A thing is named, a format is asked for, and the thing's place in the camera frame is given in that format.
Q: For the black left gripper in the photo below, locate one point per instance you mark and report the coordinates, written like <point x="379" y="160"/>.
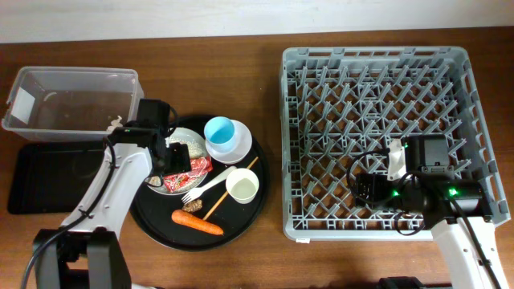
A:
<point x="181" y="158"/>

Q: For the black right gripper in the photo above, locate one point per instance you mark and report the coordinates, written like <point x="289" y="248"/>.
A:
<point x="377" y="182"/>

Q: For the red snack wrapper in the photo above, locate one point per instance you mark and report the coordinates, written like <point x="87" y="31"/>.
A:
<point x="182" y="182"/>

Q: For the grey dinner plate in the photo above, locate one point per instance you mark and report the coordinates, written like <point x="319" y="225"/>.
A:
<point x="196" y="146"/>

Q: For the white plastic fork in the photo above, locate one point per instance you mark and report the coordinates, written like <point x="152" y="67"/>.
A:
<point x="198" y="191"/>

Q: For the light blue plastic cup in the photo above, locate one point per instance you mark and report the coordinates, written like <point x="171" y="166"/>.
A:
<point x="220" y="134"/>

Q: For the small white cup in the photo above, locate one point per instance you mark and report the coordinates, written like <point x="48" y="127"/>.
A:
<point x="242" y="185"/>

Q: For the pink plastic bowl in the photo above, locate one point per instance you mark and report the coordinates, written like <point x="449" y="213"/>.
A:
<point x="243" y="143"/>

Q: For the white tissue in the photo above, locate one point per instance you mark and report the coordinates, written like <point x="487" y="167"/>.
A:
<point x="115" y="124"/>

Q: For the wooden chopstick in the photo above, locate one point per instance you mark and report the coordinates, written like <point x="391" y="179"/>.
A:
<point x="226" y="194"/>

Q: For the food scraps rice and nuts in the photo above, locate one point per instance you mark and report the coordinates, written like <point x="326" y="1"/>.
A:
<point x="199" y="159"/>

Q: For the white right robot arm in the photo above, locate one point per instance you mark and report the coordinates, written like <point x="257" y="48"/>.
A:
<point x="457" y="214"/>

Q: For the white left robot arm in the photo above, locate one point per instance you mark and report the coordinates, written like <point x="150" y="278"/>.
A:
<point x="84" y="252"/>

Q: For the grey dishwasher rack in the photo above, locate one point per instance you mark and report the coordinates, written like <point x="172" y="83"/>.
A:
<point x="342" y="104"/>

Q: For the clear plastic waste bin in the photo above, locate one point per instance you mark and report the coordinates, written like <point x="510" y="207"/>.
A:
<point x="53" y="104"/>

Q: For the brown food lump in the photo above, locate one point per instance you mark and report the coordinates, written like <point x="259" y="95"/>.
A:
<point x="192" y="206"/>

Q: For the orange carrot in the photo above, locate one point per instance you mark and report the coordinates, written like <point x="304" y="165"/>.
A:
<point x="186" y="219"/>

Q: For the round black serving tray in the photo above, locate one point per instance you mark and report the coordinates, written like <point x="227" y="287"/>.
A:
<point x="152" y="211"/>

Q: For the black rectangular tray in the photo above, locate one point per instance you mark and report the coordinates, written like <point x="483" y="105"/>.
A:
<point x="53" y="177"/>

